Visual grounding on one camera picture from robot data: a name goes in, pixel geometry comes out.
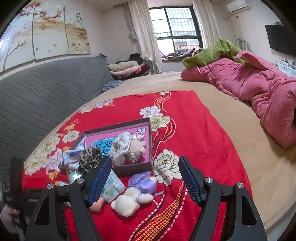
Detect pink makeup sponge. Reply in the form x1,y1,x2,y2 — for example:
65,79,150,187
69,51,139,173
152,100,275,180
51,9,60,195
89,197,105,213

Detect white blue wrappers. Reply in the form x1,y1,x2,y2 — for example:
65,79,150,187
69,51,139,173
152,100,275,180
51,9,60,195
60,141,86,169

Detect cream plush with purple dress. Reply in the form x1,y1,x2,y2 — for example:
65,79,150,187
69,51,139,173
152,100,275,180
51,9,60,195
110,171,157,217

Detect white tissue pack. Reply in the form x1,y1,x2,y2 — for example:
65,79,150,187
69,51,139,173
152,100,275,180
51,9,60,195
101,170,125,203

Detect leopard print scrunchie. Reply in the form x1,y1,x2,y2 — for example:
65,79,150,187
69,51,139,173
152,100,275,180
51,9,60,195
78,146,103,176

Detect white floral scrunchie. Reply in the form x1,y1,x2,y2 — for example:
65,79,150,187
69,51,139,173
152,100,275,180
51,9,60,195
108,132,132,166

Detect green sponge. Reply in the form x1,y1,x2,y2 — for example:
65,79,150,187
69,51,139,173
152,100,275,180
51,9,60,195
55,169,82,186

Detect person's hand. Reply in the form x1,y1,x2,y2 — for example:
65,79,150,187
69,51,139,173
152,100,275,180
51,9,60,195
1,205,20,235

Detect beige bed sheet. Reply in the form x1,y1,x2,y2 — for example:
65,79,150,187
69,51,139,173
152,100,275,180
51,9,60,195
26,72,295,237

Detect red floral blanket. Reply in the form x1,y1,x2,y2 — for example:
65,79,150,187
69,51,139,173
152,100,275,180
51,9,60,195
23,91,251,240

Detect cream plush with pink dress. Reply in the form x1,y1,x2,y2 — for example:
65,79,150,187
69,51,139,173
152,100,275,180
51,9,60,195
127,134,147,163

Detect shallow cardboard box tray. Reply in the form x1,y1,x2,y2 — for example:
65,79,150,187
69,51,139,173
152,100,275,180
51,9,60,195
59,118,152,177

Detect grey quilted headboard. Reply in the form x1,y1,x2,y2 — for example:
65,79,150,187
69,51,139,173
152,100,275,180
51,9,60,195
1,54,113,185

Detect pink quilt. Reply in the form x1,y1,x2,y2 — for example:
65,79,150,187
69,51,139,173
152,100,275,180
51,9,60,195
181,51,295,148

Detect blankets on window sill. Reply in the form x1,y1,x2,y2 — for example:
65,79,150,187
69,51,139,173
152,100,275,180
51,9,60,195
162,48,204,62

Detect blue patterned cloth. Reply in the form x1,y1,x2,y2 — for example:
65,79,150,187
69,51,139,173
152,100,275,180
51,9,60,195
101,80,122,93

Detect green blanket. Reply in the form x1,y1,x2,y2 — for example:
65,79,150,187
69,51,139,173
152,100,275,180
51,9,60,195
182,39,251,69

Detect stack of folded blankets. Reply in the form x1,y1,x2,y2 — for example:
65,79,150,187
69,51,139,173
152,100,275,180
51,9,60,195
107,53,151,81

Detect white tv cabinet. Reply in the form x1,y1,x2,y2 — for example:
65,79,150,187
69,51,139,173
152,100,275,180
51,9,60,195
278,62,296,78

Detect right white curtain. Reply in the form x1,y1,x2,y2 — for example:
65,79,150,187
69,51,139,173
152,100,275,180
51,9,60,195
192,0,221,48

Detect white curtain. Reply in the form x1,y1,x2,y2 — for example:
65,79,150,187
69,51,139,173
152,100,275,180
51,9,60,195
192,0,221,48
121,0,163,74

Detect left white curtain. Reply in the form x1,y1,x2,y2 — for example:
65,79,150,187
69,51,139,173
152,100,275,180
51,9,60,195
121,0,163,74

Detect white air conditioner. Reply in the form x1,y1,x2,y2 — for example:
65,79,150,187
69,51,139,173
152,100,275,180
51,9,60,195
226,0,251,13

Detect window with dark frame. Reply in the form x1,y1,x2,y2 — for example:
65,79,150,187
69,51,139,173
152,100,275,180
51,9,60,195
149,6,204,55

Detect black wall television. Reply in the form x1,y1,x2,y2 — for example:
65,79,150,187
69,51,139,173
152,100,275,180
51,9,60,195
265,25,295,56

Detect blossom wall painting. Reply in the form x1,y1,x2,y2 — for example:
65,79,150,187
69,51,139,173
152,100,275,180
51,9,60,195
1,1,91,72

